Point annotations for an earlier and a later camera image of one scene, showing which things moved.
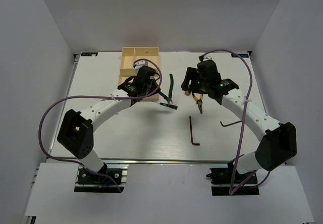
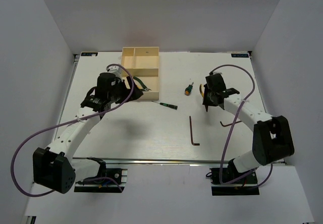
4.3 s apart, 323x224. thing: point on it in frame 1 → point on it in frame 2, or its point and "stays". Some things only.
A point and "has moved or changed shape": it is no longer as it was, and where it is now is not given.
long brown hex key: [192, 143] stays
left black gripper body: [149, 88] → [120, 91]
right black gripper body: [198, 86] → [207, 99]
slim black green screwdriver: [170, 106] stays
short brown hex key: [230, 123] stays
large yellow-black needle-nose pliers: [199, 102] has moved or changed shape
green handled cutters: [169, 99] has moved or changed shape
